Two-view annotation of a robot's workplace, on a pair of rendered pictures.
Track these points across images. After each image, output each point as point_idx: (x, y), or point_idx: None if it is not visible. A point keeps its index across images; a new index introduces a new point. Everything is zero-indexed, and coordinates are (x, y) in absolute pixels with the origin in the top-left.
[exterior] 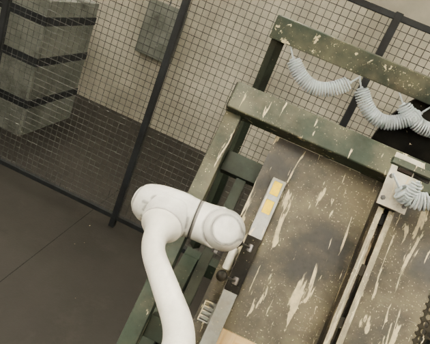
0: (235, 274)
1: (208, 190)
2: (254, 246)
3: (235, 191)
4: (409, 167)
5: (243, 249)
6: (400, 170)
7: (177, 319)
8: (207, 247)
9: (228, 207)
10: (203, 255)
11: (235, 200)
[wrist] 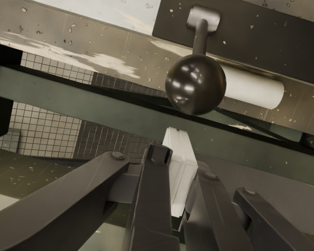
0: (305, 63)
1: (35, 183)
2: (195, 0)
3: (34, 91)
4: None
5: (211, 46)
6: None
7: None
8: (204, 146)
9: (83, 104)
10: (228, 156)
11: (60, 90)
